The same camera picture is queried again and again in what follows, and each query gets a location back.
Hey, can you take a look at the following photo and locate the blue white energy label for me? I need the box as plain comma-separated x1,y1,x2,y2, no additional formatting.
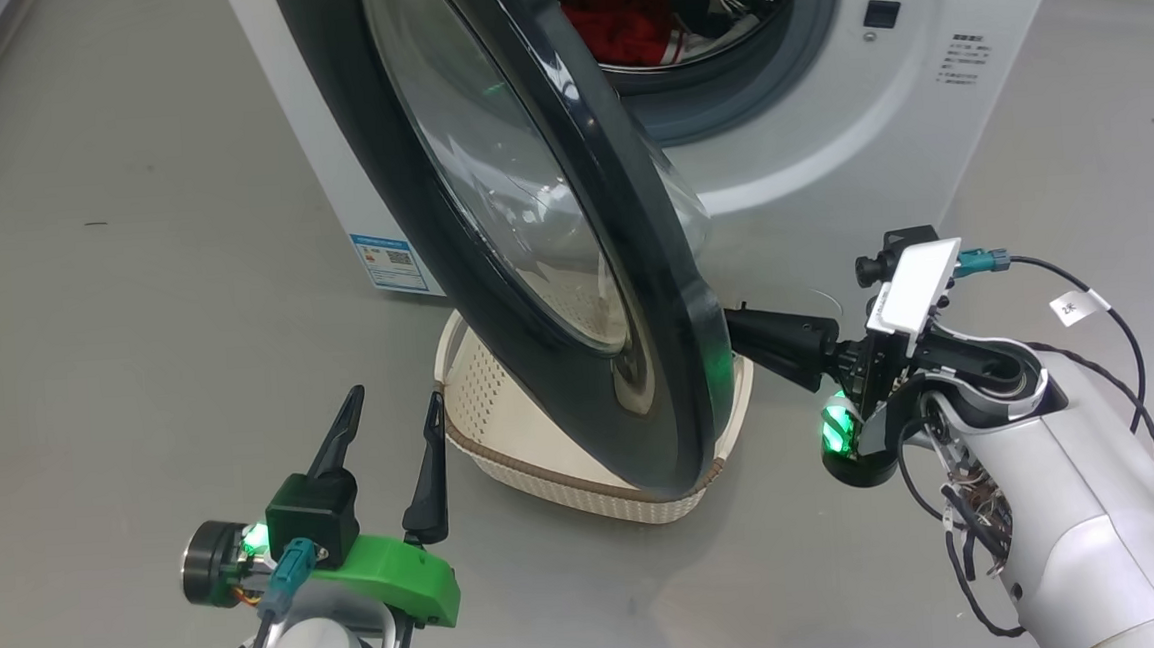
349,229,434,302

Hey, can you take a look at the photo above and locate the steel washer drum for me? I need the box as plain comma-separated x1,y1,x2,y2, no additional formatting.
549,0,802,76

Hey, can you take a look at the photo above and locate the black round glass washer door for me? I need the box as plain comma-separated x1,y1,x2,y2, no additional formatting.
270,0,744,518

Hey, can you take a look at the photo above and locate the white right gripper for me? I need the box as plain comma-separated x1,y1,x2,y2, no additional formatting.
722,237,976,497

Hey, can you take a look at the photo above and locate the cream perforated laundry basket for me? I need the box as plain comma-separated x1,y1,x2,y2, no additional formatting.
431,291,763,539

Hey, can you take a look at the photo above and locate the white front-load washing machine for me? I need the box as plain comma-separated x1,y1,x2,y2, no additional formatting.
222,0,1088,330

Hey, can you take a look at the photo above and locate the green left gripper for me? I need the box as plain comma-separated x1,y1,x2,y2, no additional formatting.
171,379,463,645

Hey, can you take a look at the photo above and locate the right camera cable teal plug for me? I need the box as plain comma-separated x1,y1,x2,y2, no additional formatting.
951,238,1151,447

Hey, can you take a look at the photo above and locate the camera cable teal plug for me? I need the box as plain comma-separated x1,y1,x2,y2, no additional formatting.
220,537,323,648
951,238,1151,447

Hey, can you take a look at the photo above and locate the twisted black right arm cable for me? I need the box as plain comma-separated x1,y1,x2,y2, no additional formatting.
1024,333,1154,485

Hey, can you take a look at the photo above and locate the looped black right arm cable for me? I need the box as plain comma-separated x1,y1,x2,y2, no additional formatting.
893,409,1030,645

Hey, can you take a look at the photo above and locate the left camera cable teal plug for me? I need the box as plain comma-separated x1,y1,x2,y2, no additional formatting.
220,537,323,648

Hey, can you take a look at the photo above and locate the grey rubber door gasket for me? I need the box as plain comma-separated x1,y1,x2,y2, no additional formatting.
597,0,852,151

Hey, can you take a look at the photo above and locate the red garment with white stripes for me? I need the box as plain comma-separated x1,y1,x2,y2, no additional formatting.
549,0,692,73

